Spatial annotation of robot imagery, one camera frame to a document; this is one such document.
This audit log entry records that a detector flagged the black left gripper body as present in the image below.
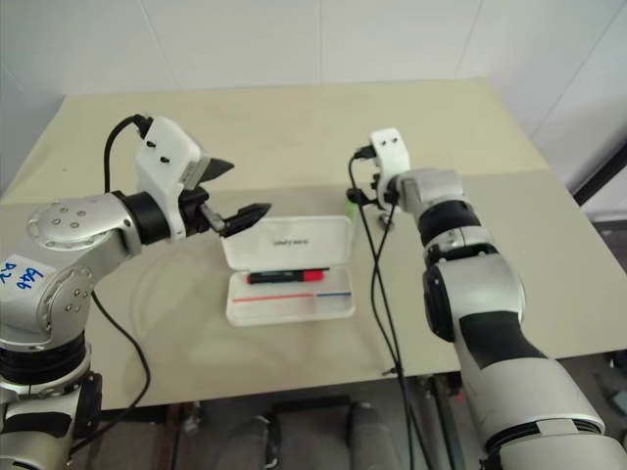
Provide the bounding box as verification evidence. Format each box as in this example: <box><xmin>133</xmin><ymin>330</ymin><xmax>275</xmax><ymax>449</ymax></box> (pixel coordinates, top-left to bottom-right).
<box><xmin>177</xmin><ymin>186</ymin><xmax>232</xmax><ymax>241</ymax></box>

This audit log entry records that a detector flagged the white plastic pencil case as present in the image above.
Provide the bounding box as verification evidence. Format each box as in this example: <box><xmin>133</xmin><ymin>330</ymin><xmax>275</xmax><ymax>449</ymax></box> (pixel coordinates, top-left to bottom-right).
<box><xmin>217</xmin><ymin>214</ymin><xmax>357</xmax><ymax>328</ymax></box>

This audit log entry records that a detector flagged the black diagonal bar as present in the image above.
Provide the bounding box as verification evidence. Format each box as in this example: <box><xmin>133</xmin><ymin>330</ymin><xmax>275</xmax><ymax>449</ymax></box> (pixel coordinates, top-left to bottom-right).
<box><xmin>576</xmin><ymin>140</ymin><xmax>627</xmax><ymax>209</ymax></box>

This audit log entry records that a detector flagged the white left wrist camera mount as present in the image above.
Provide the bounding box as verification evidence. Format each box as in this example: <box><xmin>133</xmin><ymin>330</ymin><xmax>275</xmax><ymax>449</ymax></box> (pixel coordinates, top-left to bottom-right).
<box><xmin>133</xmin><ymin>116</ymin><xmax>204</xmax><ymax>242</ymax></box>

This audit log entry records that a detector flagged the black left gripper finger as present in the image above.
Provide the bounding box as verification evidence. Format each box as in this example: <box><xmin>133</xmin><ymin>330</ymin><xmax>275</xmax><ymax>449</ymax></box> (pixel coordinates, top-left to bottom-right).
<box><xmin>221</xmin><ymin>201</ymin><xmax>273</xmax><ymax>239</ymax></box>
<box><xmin>197</xmin><ymin>157</ymin><xmax>236</xmax><ymax>190</ymax></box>

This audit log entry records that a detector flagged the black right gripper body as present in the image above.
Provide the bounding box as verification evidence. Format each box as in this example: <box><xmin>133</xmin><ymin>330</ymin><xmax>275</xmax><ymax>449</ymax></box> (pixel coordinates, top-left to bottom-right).
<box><xmin>367</xmin><ymin>168</ymin><xmax>399</xmax><ymax>212</ymax></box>

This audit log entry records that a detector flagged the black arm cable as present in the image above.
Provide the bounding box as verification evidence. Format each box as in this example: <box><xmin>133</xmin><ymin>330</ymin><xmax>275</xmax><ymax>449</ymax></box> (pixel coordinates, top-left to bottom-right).
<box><xmin>348</xmin><ymin>143</ymin><xmax>445</xmax><ymax>470</ymax></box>
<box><xmin>72</xmin><ymin>114</ymin><xmax>152</xmax><ymax>442</ymax></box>

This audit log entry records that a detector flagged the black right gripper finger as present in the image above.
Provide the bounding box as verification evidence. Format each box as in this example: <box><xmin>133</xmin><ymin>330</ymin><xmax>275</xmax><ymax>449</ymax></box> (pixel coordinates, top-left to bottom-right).
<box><xmin>344</xmin><ymin>185</ymin><xmax>377</xmax><ymax>209</ymax></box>

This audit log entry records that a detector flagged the white label blue writing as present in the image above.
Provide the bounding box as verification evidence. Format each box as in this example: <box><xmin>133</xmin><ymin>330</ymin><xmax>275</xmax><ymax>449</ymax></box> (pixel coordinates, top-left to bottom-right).
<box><xmin>0</xmin><ymin>254</ymin><xmax>48</xmax><ymax>308</ymax></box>

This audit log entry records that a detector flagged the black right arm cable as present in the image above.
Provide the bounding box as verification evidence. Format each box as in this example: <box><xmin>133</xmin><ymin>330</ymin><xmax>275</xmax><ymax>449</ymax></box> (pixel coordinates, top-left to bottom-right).
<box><xmin>348</xmin><ymin>143</ymin><xmax>445</xmax><ymax>470</ymax></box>

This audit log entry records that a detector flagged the red and black marker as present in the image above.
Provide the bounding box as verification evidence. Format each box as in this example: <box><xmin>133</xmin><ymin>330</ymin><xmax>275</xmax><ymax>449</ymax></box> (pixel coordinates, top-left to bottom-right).
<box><xmin>245</xmin><ymin>266</ymin><xmax>331</xmax><ymax>287</ymax></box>

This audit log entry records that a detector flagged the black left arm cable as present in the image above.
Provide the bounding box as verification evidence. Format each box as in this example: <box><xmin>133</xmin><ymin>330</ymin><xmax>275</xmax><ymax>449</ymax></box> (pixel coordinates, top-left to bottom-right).
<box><xmin>72</xmin><ymin>114</ymin><xmax>152</xmax><ymax>442</ymax></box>

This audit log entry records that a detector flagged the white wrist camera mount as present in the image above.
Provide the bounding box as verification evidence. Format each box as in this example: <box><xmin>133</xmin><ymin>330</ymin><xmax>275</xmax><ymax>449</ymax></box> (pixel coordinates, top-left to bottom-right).
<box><xmin>133</xmin><ymin>116</ymin><xmax>204</xmax><ymax>242</ymax></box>
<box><xmin>369</xmin><ymin>127</ymin><xmax>412</xmax><ymax>190</ymax></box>

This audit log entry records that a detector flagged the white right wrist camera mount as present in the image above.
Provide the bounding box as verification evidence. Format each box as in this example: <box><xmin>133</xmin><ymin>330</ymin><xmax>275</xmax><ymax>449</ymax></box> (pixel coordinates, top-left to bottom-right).
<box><xmin>369</xmin><ymin>127</ymin><xmax>412</xmax><ymax>190</ymax></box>

